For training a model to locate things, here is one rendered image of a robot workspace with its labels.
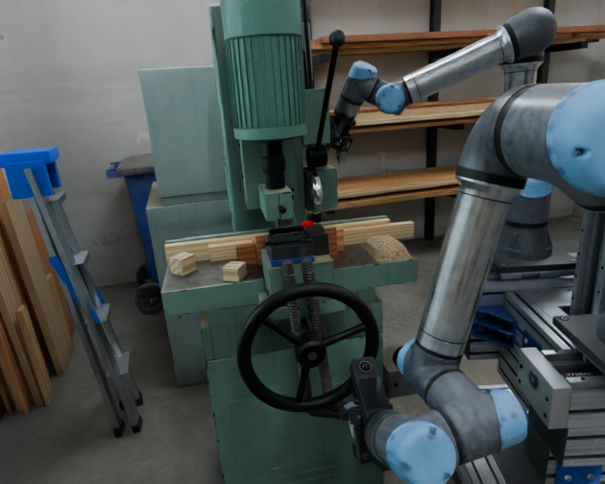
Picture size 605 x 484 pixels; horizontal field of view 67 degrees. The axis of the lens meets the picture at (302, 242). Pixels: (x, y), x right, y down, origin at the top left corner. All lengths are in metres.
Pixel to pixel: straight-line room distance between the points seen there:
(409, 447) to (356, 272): 0.55
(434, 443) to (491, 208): 0.32
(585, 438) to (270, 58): 0.97
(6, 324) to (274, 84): 1.69
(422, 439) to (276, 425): 0.68
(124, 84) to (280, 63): 2.42
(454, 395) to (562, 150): 0.35
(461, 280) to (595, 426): 0.45
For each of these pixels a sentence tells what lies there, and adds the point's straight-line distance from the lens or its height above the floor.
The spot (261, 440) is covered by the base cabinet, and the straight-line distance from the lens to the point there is 1.27.
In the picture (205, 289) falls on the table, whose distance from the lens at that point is 1.04.
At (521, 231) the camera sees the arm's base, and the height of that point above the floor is 0.89.
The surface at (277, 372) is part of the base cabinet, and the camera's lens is 1.16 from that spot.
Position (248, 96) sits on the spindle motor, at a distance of 1.05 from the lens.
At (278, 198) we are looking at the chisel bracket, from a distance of 1.11.
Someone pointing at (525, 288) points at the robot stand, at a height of 0.73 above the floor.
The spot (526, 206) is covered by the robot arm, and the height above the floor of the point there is 0.96.
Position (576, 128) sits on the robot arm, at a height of 1.25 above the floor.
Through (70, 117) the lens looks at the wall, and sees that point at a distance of 3.44.
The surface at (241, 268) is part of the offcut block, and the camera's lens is 1.04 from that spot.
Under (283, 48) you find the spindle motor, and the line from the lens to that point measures 1.06.
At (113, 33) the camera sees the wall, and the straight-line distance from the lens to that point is 3.42.
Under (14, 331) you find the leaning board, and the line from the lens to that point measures 2.35.
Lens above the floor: 1.30
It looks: 19 degrees down
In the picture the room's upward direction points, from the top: 4 degrees counter-clockwise
